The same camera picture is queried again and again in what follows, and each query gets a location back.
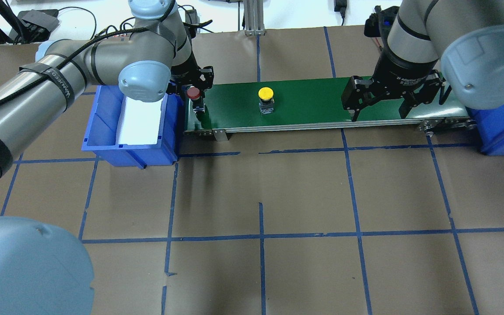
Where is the green conveyor belt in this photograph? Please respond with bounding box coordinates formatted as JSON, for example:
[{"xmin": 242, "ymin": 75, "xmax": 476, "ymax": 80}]
[{"xmin": 183, "ymin": 78, "xmax": 477, "ymax": 141}]

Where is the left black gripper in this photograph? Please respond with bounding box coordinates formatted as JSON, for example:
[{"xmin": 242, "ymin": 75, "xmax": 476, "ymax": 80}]
[{"xmin": 167, "ymin": 61, "xmax": 214, "ymax": 115}]

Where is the white foam pad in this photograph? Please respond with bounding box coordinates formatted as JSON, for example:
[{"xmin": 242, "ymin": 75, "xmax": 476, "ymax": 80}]
[{"xmin": 116, "ymin": 97, "xmax": 163, "ymax": 145}]

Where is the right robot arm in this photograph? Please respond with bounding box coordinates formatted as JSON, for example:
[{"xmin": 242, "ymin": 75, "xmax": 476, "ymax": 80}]
[{"xmin": 341, "ymin": 0, "xmax": 504, "ymax": 122}]

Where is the red push button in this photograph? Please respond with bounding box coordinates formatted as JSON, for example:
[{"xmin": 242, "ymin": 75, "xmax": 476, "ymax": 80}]
[{"xmin": 186, "ymin": 86, "xmax": 203, "ymax": 106}]

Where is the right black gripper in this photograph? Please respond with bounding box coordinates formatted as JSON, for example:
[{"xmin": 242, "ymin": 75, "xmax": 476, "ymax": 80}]
[{"xmin": 341, "ymin": 50, "xmax": 442, "ymax": 122}]

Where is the blue bin with buttons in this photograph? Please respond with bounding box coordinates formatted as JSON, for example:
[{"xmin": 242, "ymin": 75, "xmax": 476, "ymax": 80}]
[{"xmin": 82, "ymin": 86, "xmax": 184, "ymax": 169}]

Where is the aluminium frame post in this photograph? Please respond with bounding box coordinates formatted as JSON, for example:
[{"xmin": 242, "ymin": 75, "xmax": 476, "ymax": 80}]
[{"xmin": 243, "ymin": 0, "xmax": 266, "ymax": 36}]

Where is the blue receiving bin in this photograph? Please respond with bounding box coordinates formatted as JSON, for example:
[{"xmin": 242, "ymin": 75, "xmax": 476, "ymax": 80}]
[{"xmin": 468, "ymin": 105, "xmax": 504, "ymax": 156}]

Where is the yellow push button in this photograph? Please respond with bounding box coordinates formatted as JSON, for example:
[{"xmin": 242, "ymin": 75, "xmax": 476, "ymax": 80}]
[{"xmin": 258, "ymin": 87, "xmax": 274, "ymax": 115}]

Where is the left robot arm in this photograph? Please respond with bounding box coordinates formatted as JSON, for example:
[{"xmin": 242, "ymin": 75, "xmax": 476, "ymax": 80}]
[{"xmin": 0, "ymin": 0, "xmax": 214, "ymax": 315}]

